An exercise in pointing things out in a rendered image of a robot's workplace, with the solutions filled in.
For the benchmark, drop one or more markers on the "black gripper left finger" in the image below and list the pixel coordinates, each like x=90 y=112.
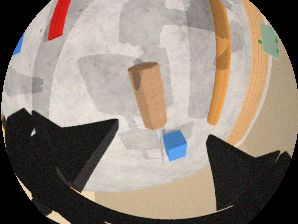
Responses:
x=78 y=149

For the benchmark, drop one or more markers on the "blue flat strip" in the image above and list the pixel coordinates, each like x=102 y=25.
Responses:
x=18 y=46

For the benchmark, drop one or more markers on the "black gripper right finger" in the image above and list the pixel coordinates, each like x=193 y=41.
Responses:
x=233 y=170

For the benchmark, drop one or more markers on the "blue cube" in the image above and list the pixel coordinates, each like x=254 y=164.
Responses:
x=175 y=145

